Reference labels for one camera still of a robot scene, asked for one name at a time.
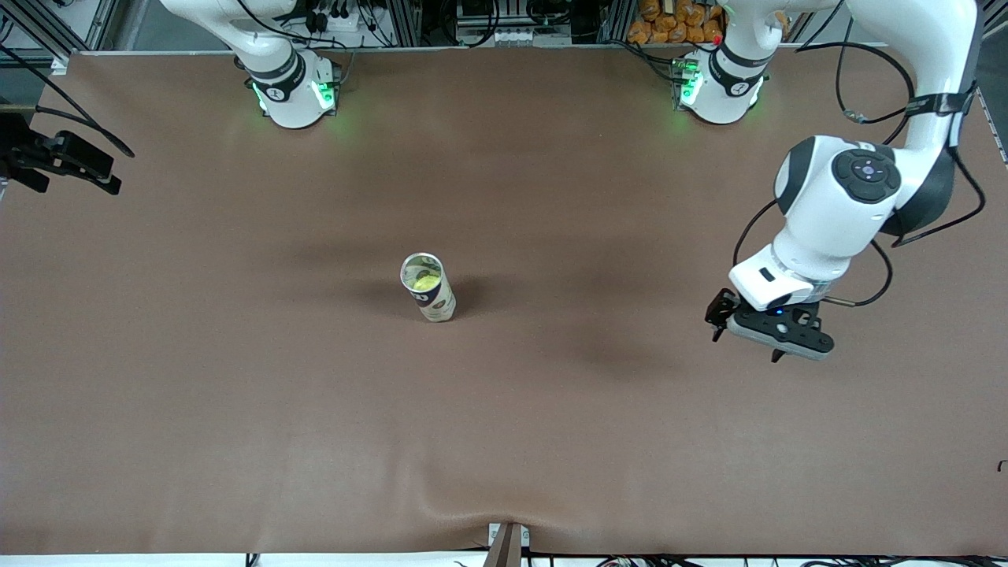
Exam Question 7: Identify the Wilson tennis ball can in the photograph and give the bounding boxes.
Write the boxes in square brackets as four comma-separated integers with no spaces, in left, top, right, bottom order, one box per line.
[399,252,458,324]

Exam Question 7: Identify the brown table mat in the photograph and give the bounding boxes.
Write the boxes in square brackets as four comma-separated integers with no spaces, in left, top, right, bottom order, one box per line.
[0,43,1008,556]

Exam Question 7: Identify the pile of orange objects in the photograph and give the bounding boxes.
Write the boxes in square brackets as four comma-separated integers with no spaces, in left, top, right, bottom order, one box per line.
[628,0,725,45]

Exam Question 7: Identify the white power strip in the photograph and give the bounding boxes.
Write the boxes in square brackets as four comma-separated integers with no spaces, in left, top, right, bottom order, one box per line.
[299,0,363,34]

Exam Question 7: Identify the white terminal block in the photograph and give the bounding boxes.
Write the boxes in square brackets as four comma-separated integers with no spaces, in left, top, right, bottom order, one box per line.
[480,28,546,46]

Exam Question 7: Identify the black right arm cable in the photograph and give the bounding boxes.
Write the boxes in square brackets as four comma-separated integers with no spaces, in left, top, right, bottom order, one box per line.
[0,43,136,158]

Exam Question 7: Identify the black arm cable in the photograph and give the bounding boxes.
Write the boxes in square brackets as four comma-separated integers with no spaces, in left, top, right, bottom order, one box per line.
[0,43,136,158]
[732,0,987,308]

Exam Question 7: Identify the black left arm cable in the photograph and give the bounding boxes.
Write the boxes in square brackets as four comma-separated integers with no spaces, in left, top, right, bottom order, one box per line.
[732,0,987,308]

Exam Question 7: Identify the aluminium frame post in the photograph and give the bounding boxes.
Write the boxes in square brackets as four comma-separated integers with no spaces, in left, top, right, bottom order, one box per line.
[602,0,635,44]
[386,0,422,46]

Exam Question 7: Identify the aluminium frame rail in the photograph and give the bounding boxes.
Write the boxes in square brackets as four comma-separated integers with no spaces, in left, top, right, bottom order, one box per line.
[975,79,1008,166]

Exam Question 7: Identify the camera mount post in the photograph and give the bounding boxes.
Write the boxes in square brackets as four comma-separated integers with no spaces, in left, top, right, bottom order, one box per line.
[487,522,531,567]

